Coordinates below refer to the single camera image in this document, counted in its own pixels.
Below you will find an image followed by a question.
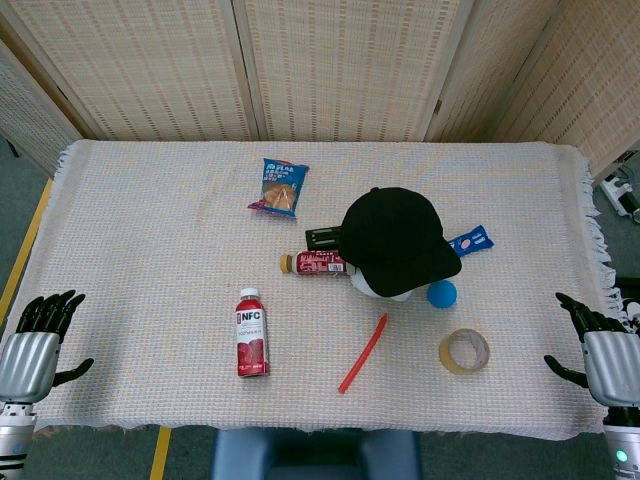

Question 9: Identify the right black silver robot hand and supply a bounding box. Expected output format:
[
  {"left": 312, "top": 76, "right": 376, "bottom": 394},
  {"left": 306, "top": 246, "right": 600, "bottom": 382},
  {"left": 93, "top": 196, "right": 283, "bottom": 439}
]
[{"left": 543, "top": 292, "right": 640, "bottom": 409}]

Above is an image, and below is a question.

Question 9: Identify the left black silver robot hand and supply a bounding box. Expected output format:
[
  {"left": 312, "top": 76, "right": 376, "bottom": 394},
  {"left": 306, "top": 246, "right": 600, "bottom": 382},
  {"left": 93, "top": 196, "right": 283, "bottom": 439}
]
[{"left": 0, "top": 289, "right": 95, "bottom": 405}]

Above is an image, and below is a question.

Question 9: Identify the black baseball cap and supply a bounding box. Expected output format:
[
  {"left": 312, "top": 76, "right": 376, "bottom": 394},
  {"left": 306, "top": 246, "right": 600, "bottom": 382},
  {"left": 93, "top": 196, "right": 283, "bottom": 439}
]
[{"left": 335, "top": 186, "right": 463, "bottom": 297}]

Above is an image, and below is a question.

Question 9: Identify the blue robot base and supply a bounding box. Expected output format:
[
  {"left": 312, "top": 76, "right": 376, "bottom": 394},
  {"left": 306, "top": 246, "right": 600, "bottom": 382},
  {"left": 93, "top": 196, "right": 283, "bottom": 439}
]
[{"left": 209, "top": 428, "right": 424, "bottom": 480}]

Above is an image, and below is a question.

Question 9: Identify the white foam mannequin head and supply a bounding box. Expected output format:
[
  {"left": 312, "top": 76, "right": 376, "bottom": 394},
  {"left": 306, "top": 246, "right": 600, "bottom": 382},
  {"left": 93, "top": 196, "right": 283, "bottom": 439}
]
[{"left": 348, "top": 267, "right": 414, "bottom": 302}]

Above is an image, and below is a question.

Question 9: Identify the black white floor object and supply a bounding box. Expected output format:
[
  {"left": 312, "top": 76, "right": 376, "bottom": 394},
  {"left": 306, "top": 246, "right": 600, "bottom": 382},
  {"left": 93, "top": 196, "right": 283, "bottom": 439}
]
[{"left": 618, "top": 275, "right": 640, "bottom": 337}]

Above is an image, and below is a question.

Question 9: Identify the clear tape roll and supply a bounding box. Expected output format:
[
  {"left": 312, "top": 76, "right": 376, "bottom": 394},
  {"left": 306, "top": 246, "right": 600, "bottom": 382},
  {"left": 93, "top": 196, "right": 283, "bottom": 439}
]
[{"left": 438, "top": 327, "right": 491, "bottom": 375}]

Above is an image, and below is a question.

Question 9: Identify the beige woven tablecloth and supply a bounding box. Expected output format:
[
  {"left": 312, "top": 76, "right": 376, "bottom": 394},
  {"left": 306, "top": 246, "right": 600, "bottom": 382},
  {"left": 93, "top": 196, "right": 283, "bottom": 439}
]
[{"left": 7, "top": 138, "right": 626, "bottom": 442}]

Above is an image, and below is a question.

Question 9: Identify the white floor device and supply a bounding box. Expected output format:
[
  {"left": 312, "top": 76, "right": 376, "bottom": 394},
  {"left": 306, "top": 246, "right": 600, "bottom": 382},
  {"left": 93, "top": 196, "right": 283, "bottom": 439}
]
[{"left": 599, "top": 149, "right": 640, "bottom": 224}]

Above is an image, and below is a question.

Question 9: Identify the blue ball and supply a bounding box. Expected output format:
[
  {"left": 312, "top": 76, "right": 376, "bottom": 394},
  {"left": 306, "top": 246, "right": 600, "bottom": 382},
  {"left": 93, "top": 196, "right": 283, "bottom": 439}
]
[{"left": 426, "top": 279, "right": 459, "bottom": 309}]

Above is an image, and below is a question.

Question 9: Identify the blue cookie packet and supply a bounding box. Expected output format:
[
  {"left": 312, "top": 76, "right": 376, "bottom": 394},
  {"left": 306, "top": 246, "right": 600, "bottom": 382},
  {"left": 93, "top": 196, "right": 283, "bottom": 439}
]
[{"left": 446, "top": 224, "right": 495, "bottom": 259}]

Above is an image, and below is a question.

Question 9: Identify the red NFC juice bottle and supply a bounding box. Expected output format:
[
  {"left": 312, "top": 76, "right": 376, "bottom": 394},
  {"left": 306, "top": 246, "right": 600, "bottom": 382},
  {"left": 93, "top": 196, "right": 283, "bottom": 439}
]
[{"left": 233, "top": 287, "right": 271, "bottom": 379}]

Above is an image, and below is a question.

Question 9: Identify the red plastic stick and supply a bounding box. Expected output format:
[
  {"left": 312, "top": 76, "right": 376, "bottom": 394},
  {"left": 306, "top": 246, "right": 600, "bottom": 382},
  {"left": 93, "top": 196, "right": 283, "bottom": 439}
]
[{"left": 337, "top": 312, "right": 389, "bottom": 395}]

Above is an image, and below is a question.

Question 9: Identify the woven bamboo screen panel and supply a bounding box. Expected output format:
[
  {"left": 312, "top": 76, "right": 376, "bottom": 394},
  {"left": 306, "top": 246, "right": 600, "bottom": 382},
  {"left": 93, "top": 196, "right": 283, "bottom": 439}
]
[
  {"left": 232, "top": 0, "right": 474, "bottom": 144},
  {"left": 494, "top": 0, "right": 640, "bottom": 176},
  {"left": 0, "top": 39, "right": 84, "bottom": 176},
  {"left": 0, "top": 0, "right": 256, "bottom": 142},
  {"left": 424, "top": 0, "right": 566, "bottom": 144}
]

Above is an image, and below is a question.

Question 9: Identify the red label bottle tan cap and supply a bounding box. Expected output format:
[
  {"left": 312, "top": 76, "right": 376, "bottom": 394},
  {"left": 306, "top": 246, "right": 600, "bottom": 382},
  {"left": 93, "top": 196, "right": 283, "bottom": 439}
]
[{"left": 278, "top": 249, "right": 351, "bottom": 277}]

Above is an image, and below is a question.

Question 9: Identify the blue snack bag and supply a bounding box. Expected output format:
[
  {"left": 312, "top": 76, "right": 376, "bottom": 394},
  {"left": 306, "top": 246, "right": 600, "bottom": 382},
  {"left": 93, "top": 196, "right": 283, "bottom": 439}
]
[{"left": 246, "top": 157, "right": 310, "bottom": 218}]

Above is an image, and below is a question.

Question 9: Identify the black rectangular box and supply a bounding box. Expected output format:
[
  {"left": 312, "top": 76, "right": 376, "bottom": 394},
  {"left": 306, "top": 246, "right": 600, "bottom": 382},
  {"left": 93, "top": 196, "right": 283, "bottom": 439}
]
[{"left": 304, "top": 225, "right": 346, "bottom": 251}]

